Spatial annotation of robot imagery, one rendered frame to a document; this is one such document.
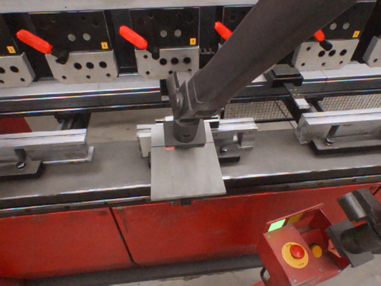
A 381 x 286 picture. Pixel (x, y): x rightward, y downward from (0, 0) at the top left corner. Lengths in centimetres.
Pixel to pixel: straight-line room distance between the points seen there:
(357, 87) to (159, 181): 95
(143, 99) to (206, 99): 64
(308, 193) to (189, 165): 50
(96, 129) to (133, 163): 159
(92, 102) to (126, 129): 132
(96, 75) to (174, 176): 31
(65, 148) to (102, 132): 151
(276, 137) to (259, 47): 71
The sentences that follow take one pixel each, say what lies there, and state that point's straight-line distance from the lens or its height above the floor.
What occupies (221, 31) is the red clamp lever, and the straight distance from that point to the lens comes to 59.
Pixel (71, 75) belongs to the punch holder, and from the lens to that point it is 69.
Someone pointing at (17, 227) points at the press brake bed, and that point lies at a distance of 108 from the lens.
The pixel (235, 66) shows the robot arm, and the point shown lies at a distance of 32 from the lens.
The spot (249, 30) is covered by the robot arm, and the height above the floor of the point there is 140.
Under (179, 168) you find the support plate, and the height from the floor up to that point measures 100.
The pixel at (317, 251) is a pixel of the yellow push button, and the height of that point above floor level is 73.
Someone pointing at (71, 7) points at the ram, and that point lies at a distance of 63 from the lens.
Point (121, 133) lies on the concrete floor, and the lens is 232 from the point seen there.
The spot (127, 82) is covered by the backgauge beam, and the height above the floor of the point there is 98.
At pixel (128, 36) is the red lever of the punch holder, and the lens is 58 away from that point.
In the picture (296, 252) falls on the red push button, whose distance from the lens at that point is 81.
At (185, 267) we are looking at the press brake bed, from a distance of 155.
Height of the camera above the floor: 151
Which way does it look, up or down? 45 degrees down
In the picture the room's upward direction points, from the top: straight up
